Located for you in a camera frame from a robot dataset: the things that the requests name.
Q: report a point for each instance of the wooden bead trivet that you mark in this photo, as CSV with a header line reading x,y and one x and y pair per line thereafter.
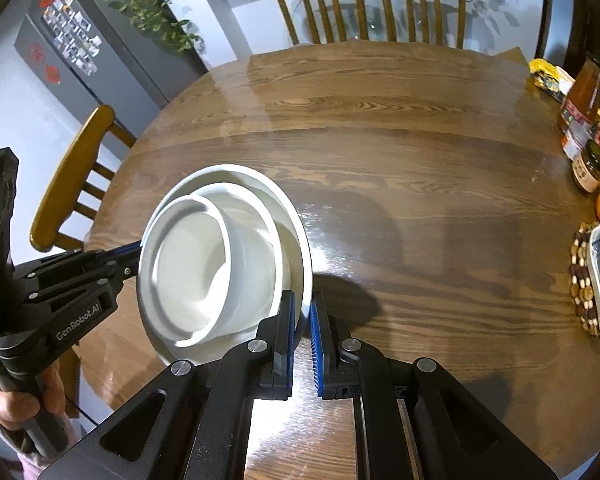
x,y
581,288

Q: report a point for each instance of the small white lid jar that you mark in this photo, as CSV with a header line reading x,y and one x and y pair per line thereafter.
x,y
575,139

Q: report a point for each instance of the dark paste jar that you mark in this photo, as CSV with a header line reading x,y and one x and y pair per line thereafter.
x,y
585,167

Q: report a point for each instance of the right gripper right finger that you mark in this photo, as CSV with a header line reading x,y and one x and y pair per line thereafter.
x,y
346,367

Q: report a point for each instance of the yellow snack packet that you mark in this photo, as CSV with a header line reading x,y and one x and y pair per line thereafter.
x,y
551,79

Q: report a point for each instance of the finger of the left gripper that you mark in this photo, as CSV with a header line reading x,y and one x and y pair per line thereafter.
x,y
55,281

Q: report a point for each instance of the medium white bowl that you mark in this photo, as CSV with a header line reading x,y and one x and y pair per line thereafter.
x,y
253,273

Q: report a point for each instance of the grey refrigerator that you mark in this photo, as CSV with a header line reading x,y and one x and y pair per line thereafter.
x,y
83,45

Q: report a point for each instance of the red sauce bottle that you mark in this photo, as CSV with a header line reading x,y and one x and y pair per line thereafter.
x,y
582,101

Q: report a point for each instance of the large white bowl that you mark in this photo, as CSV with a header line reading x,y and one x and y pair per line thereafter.
x,y
296,251

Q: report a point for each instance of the wooden chair at left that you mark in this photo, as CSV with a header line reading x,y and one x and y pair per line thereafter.
x,y
62,196

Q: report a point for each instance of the person's left hand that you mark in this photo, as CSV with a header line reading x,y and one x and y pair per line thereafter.
x,y
17,407

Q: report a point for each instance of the small white bowl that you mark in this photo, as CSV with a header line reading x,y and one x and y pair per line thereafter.
x,y
179,278

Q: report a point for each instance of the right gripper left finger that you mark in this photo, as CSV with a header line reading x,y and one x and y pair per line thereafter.
x,y
223,393

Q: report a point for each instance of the trailing green plant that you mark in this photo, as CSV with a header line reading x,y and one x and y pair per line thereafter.
x,y
154,18

